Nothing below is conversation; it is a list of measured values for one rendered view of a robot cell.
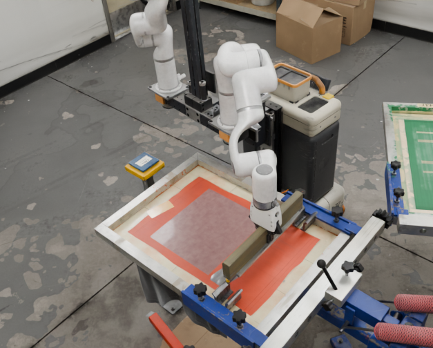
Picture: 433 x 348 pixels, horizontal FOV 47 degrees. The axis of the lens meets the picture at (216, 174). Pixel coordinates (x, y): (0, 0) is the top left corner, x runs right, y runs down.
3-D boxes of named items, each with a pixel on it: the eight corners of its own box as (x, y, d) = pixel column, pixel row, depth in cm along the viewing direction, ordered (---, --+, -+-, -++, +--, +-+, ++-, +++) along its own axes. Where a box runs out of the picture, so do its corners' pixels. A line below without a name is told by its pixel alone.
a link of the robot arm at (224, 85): (214, 85, 206) (210, 50, 196) (245, 81, 207) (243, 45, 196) (217, 97, 199) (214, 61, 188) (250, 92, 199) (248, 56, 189)
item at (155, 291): (146, 303, 219) (127, 237, 191) (152, 297, 220) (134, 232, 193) (226, 364, 194) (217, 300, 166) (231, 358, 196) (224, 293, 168)
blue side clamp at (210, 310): (183, 304, 167) (180, 291, 163) (193, 294, 170) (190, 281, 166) (253, 355, 151) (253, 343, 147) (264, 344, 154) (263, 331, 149)
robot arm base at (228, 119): (237, 107, 221) (235, 76, 211) (257, 117, 213) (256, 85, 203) (210, 121, 213) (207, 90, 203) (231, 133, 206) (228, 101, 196)
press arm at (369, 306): (327, 300, 158) (329, 291, 155) (338, 288, 161) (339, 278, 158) (378, 331, 148) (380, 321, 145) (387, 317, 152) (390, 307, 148)
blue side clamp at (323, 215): (280, 210, 197) (280, 197, 193) (288, 203, 200) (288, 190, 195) (348, 244, 181) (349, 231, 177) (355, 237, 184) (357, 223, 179)
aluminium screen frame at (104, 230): (96, 235, 193) (93, 228, 191) (197, 158, 225) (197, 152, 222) (257, 351, 151) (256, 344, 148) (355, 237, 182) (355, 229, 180)
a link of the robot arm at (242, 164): (260, 110, 163) (271, 173, 161) (222, 115, 162) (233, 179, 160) (264, 103, 154) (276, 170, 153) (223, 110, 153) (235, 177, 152)
